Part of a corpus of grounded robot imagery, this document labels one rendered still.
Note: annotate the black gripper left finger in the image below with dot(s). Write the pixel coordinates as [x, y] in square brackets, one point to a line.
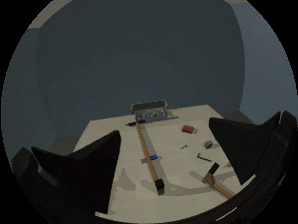
[89, 171]

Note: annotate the red rectangular block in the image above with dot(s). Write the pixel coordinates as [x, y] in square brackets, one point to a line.
[187, 129]

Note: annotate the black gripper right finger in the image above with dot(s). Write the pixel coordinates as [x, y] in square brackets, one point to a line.
[243, 144]

